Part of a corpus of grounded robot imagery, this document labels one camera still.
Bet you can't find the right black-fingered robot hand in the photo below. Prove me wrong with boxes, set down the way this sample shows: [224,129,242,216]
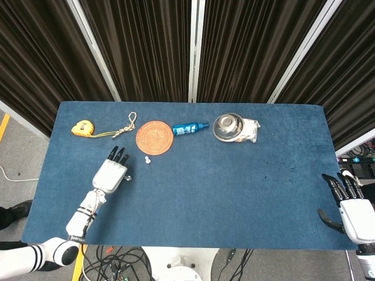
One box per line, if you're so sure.
[318,172,375,244]

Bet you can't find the left black-fingered robot hand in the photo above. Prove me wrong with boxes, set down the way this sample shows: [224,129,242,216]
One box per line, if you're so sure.
[91,145,133,194]

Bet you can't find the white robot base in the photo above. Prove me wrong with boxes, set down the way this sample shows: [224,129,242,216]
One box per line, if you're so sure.
[140,247,220,281]

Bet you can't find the yellow tape measure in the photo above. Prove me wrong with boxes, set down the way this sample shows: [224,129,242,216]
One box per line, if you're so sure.
[71,119,117,138]

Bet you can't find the round woven orange coaster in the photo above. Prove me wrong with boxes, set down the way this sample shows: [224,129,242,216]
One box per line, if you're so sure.
[135,119,174,157]

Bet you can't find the black power strip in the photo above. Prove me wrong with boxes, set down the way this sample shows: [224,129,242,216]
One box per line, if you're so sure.
[336,156,375,164]

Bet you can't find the blue spray bottle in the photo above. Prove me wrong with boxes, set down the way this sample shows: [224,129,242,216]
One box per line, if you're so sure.
[172,121,210,138]

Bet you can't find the yellow floor tape strip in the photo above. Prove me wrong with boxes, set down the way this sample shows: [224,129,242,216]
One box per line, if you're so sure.
[0,113,11,142]
[71,245,88,281]

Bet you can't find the black shoe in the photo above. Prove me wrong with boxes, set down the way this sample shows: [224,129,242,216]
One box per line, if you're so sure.
[0,200,33,231]

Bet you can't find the blue table cloth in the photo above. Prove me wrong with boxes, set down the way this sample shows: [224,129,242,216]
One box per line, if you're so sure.
[21,101,357,251]

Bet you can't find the stainless steel bowl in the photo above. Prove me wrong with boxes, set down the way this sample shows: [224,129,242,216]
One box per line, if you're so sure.
[212,113,245,143]

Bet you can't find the dark brown pleated curtain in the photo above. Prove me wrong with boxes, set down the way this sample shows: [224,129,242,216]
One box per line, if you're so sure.
[195,0,326,104]
[79,0,194,102]
[0,0,115,138]
[275,0,375,152]

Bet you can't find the clear plastic bag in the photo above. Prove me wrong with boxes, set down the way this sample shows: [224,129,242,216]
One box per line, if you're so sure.
[238,118,261,144]

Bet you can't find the knotted beige rope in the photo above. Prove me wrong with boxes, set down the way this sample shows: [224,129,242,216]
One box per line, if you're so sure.
[112,112,138,140]

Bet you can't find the black coiled cables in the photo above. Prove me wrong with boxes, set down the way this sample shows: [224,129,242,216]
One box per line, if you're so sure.
[347,139,375,158]

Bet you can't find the white aluminium frame rail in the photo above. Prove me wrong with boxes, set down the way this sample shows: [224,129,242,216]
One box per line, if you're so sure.
[335,135,375,157]
[0,100,51,142]

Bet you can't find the black floor cable bundle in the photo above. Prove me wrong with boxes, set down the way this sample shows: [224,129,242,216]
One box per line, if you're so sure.
[83,245,154,281]

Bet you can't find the white floor cable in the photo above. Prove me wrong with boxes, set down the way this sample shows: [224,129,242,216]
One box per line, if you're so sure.
[0,165,39,183]

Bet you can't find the white aluminium frame post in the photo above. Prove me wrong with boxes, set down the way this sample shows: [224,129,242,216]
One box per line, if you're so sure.
[267,0,344,104]
[187,0,206,103]
[66,0,122,102]

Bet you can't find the black cable with connector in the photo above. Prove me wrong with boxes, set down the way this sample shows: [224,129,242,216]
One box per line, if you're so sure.
[216,248,255,281]

